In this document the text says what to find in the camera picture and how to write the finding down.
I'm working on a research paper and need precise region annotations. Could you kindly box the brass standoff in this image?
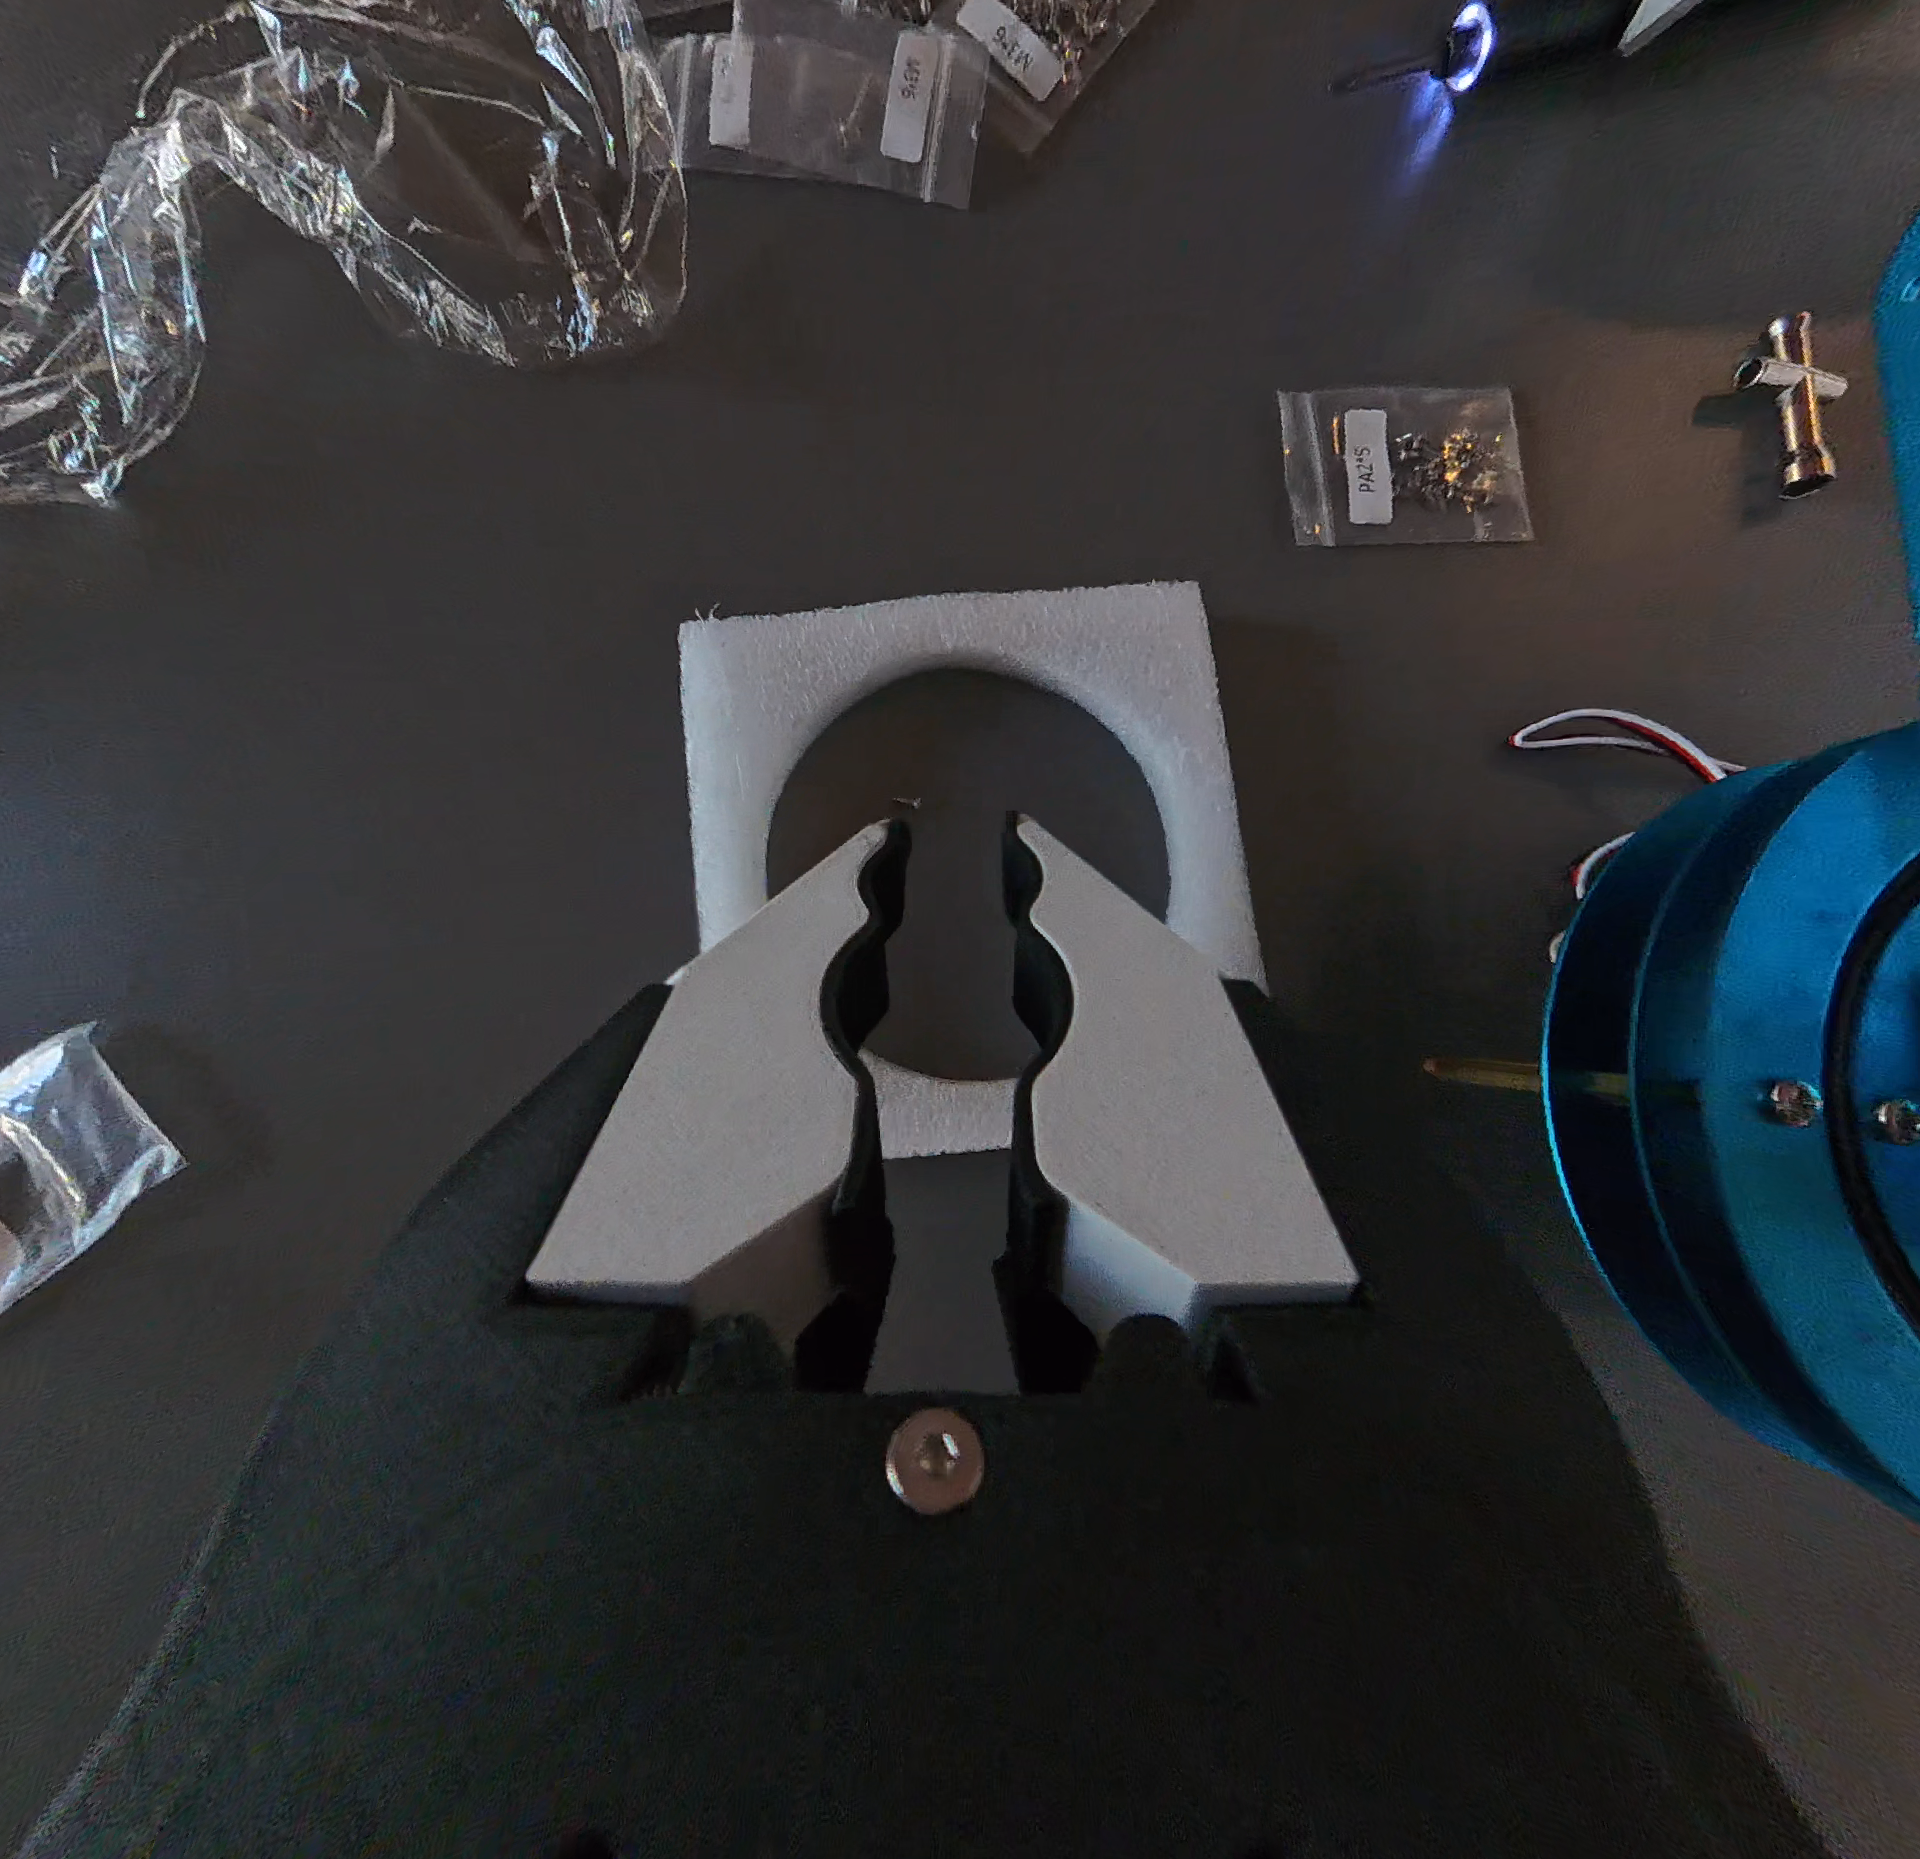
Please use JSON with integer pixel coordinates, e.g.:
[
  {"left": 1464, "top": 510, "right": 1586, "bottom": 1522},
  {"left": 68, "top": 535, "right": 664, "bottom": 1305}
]
[{"left": 1423, "top": 1056, "right": 1631, "bottom": 1100}]

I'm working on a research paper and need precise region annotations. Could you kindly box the dark grey desk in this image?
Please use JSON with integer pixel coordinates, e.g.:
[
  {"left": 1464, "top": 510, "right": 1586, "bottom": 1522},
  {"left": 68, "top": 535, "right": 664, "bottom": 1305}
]
[{"left": 0, "top": 0, "right": 1920, "bottom": 1859}]

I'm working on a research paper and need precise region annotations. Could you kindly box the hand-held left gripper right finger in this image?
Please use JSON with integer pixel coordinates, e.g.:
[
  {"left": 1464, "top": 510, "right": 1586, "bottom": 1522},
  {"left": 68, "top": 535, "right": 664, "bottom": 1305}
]
[{"left": 1003, "top": 813, "right": 1370, "bottom": 1320}]

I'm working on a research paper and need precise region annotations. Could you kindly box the white foam square with hole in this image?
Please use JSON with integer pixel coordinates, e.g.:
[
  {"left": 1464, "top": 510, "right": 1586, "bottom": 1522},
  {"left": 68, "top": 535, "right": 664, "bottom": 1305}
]
[{"left": 680, "top": 582, "right": 1270, "bottom": 1164}]

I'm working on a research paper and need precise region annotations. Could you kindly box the metal cross wrench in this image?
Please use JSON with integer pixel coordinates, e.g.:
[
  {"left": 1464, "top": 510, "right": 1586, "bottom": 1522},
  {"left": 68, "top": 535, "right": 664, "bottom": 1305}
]
[{"left": 1732, "top": 314, "right": 1858, "bottom": 503}]

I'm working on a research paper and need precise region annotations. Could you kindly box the black electric screwdriver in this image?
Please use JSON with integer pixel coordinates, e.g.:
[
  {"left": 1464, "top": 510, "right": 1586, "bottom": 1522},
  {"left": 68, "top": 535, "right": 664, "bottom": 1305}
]
[{"left": 1332, "top": 0, "right": 1637, "bottom": 103}]

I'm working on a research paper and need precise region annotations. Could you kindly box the red white servo cable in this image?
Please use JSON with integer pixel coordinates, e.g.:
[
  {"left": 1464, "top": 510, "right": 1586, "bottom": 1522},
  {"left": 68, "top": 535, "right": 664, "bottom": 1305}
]
[{"left": 1506, "top": 707, "right": 1753, "bottom": 965}]

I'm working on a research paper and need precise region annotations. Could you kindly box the crumpled clear plastic wrap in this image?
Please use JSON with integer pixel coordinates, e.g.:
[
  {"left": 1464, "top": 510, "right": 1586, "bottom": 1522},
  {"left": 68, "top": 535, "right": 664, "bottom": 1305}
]
[{"left": 0, "top": 0, "right": 693, "bottom": 510}]

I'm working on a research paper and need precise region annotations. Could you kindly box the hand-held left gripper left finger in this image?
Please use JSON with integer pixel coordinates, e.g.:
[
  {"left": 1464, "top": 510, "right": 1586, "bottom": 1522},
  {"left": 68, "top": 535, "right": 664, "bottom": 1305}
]
[{"left": 524, "top": 817, "right": 914, "bottom": 1343}]

